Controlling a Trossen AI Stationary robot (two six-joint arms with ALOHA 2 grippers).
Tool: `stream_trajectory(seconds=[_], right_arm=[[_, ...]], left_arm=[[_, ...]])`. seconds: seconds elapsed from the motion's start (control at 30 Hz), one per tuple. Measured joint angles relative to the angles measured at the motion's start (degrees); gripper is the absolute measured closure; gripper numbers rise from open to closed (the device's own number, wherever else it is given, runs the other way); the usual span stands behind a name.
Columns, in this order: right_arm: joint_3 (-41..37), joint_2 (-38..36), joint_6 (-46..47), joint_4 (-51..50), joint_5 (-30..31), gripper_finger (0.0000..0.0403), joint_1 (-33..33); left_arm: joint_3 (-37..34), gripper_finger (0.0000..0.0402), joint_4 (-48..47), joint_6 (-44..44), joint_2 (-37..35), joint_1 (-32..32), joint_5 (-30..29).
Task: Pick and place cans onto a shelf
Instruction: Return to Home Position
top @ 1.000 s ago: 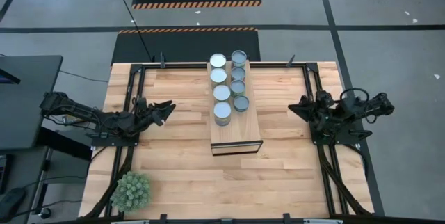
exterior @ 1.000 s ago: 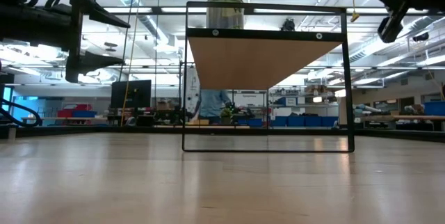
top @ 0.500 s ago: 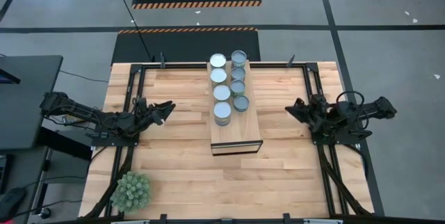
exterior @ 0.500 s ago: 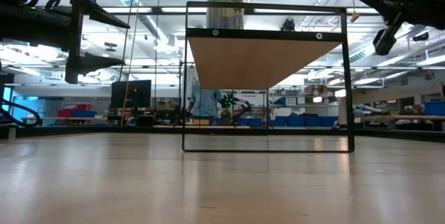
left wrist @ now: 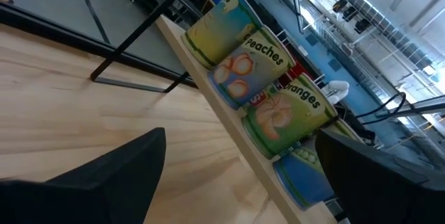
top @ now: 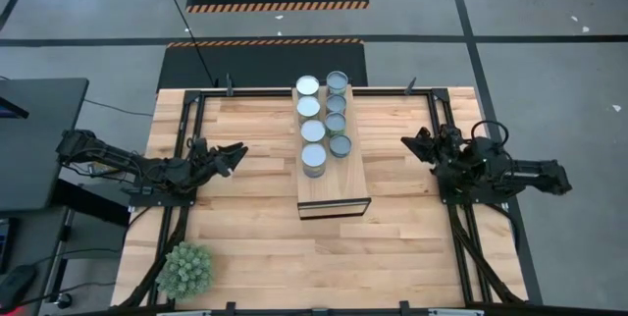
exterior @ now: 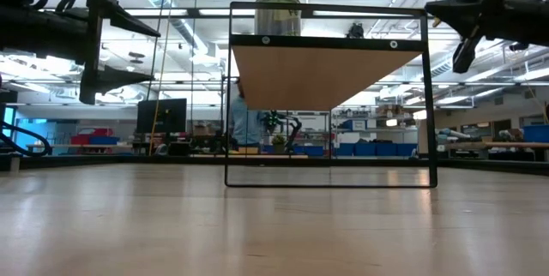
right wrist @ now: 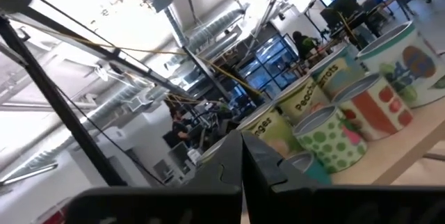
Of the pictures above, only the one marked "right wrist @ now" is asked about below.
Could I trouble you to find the black metal rig frame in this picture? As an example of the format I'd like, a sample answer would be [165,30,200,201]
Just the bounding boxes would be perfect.
[0,0,195,187]

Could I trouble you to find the red tomato label can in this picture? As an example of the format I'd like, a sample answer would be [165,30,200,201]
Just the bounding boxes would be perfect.
[332,72,414,142]

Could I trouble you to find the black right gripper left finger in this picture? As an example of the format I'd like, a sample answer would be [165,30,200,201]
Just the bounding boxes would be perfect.
[65,129,243,224]

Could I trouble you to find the silver spiral air duct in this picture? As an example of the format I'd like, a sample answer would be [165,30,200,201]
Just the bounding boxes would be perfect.
[187,7,250,48]

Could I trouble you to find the peaches label can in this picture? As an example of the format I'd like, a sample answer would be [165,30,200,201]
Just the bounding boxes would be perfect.
[273,74,330,127]

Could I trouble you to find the teal label can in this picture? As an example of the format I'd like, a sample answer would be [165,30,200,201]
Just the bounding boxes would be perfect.
[284,150,333,186]

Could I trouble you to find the thin black cable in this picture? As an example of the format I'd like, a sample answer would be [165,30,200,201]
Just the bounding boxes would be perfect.
[55,86,166,186]

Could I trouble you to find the red object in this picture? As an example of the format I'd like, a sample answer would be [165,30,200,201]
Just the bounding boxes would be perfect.
[33,198,72,224]

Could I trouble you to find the vegetable print can green rim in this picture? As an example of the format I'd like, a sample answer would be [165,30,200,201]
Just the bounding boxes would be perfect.
[357,20,445,109]

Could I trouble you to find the oranges label can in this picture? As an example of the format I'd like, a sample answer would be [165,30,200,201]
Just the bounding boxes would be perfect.
[236,102,304,158]

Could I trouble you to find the blue glass window wall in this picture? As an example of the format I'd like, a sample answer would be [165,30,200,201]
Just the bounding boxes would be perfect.
[239,34,300,97]

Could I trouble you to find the person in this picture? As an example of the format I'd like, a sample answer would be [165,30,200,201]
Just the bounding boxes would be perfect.
[291,30,316,61]
[168,106,191,148]

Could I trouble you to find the green polka dot can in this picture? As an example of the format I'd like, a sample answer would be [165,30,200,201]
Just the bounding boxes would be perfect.
[291,104,369,175]

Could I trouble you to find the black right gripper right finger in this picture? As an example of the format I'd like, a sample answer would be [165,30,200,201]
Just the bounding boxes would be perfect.
[242,131,445,224]

